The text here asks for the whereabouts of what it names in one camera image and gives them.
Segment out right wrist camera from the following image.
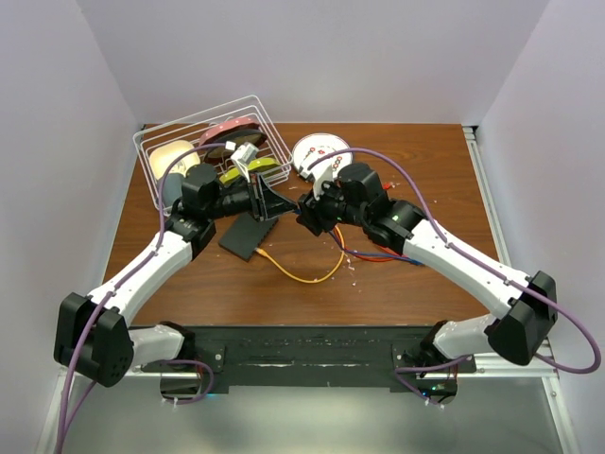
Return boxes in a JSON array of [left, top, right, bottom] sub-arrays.
[[309, 161, 337, 200]]

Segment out white wire dish rack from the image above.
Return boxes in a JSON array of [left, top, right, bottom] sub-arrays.
[[132, 95, 294, 211]]

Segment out cream square bowl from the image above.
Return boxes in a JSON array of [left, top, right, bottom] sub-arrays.
[[149, 140, 200, 181]]

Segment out yellow ethernet cable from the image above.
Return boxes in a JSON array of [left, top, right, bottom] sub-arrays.
[[254, 225, 346, 284]]

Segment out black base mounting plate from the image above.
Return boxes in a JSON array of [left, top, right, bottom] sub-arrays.
[[141, 324, 477, 394]]

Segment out dark brown plate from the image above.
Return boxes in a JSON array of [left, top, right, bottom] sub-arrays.
[[203, 129, 268, 165]]

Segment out grey cup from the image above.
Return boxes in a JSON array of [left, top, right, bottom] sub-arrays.
[[162, 173, 184, 208]]

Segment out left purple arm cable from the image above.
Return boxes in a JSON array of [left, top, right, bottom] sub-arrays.
[[52, 142, 233, 453]]

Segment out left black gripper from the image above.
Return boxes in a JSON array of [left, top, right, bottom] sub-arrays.
[[206, 170, 297, 222]]

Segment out pink dotted plate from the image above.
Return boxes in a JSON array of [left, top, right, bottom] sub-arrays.
[[199, 116, 260, 146]]

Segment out black network switch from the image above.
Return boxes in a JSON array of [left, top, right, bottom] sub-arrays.
[[218, 213, 278, 262]]

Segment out white patterned round plate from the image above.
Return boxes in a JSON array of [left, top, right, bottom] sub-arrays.
[[292, 133, 354, 182]]

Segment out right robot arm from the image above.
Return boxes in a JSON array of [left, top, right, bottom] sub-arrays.
[[297, 163, 557, 372]]

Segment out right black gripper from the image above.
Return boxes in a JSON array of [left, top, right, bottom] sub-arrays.
[[296, 173, 368, 236]]

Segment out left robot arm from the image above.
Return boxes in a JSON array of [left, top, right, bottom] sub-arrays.
[[54, 164, 297, 388]]

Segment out aluminium frame rail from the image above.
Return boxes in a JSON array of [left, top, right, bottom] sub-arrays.
[[462, 126, 580, 453]]

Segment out yellow-green plate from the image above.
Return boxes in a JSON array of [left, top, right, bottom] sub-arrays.
[[219, 157, 280, 185]]

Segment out blue ethernet cable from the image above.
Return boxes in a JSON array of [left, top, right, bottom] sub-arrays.
[[293, 202, 422, 266]]

